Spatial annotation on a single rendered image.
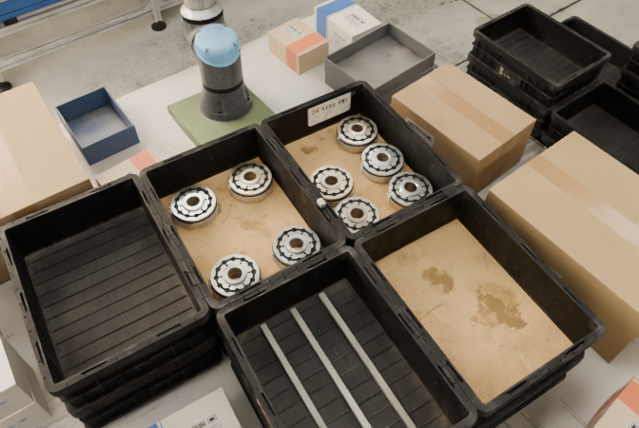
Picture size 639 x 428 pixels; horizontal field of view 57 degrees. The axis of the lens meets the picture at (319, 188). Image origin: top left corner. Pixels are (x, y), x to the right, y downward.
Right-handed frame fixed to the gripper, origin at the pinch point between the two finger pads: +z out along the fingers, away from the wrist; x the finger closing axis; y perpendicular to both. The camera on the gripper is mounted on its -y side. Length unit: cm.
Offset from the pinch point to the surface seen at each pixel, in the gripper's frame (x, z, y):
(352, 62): -10.7, 12.9, 16.2
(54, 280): -111, 5, 42
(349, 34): -6.0, 9.3, 8.6
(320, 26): -6.0, 14.8, -6.3
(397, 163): -34, 2, 62
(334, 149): -42, 5, 47
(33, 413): -126, 13, 63
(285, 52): -24.2, 13.4, -0.2
